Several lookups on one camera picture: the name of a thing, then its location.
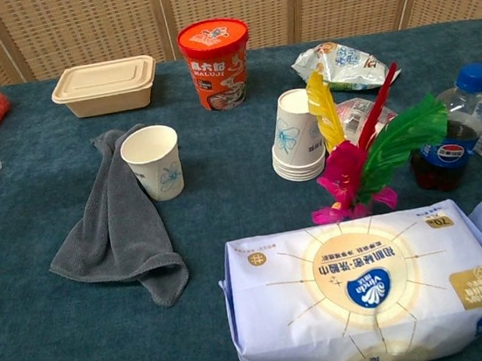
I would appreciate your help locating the paper cup blue flower print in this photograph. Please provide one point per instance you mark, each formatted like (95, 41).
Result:
(165, 172)

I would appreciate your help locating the Pepsi cola bottle blue cap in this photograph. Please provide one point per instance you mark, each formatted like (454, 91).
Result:
(444, 155)

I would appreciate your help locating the stack of paper cups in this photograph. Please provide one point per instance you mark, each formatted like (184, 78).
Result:
(293, 139)

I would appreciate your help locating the colourful feather shuttlecock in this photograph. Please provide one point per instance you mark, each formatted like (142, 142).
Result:
(344, 163)

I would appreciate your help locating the red instant noodle tub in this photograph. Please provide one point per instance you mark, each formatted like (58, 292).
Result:
(214, 73)

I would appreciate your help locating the pink snack packet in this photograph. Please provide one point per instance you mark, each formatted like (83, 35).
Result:
(360, 115)

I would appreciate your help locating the grey microfibre towel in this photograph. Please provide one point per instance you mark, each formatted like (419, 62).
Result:
(116, 240)

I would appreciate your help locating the white Vinda tissue pack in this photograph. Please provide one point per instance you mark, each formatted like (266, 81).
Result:
(326, 302)

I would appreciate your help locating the white blue snack bag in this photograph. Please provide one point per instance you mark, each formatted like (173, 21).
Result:
(341, 67)

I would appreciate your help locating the beige lidded lunch box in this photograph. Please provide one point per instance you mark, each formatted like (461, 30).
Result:
(101, 81)

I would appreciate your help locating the woven rattan folding screen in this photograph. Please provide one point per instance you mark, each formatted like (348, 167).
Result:
(72, 25)

